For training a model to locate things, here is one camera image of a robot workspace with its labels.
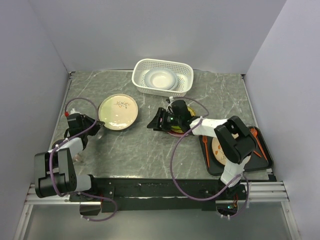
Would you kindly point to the yellow woven plate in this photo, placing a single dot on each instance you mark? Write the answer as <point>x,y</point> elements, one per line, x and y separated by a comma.
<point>177,129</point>

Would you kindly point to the white scalloped deep plate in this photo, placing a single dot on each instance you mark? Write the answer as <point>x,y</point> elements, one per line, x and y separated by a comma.
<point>150,85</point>

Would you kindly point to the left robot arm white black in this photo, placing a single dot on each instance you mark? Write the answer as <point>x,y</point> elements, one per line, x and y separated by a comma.
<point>54,171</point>

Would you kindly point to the orange plastic fork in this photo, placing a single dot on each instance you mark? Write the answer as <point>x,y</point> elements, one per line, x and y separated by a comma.
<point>205,141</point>

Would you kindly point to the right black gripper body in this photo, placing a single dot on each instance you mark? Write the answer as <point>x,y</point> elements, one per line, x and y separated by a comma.
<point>172,120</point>

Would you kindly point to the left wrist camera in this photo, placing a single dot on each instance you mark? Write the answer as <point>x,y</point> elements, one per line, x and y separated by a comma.
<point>71,115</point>

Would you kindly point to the black plastic tray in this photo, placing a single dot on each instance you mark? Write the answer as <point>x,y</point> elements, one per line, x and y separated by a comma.
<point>255,164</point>

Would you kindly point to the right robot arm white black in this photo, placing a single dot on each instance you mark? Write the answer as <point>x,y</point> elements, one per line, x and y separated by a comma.
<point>236,140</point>

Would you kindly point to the peach plate with bird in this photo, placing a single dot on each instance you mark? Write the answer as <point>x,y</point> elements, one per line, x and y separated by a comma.
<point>219,154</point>

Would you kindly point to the white perforated plastic basket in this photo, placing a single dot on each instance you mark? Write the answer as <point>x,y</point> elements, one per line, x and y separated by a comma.
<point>184,73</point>

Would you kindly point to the clear plastic cup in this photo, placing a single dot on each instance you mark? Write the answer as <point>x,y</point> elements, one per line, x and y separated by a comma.
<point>250,127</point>

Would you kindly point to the black base frame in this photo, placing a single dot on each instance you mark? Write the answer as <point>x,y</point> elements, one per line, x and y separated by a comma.
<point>137,194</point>

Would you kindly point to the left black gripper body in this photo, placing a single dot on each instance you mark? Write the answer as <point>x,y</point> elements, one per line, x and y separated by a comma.
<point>87,121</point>

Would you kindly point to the cream plate with branch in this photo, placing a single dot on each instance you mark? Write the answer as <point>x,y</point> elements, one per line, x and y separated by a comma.
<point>118,112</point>

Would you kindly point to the pink plate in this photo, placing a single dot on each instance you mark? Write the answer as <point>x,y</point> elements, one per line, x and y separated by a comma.
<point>175,134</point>

